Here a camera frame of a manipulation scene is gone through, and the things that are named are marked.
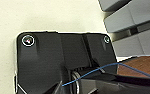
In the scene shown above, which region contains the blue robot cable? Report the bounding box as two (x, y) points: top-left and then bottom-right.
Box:
(62, 62), (150, 87)

